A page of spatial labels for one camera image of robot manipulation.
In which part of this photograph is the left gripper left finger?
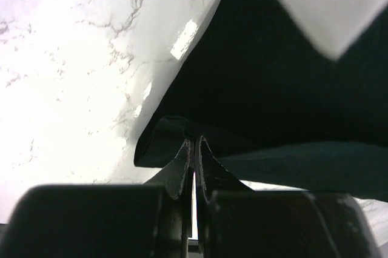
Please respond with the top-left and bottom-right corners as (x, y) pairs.
(142, 140), (191, 200)

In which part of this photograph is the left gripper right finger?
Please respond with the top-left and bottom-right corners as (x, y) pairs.
(195, 136), (255, 203)

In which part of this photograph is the black t-shirt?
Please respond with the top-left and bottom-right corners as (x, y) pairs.
(134, 0), (387, 201)

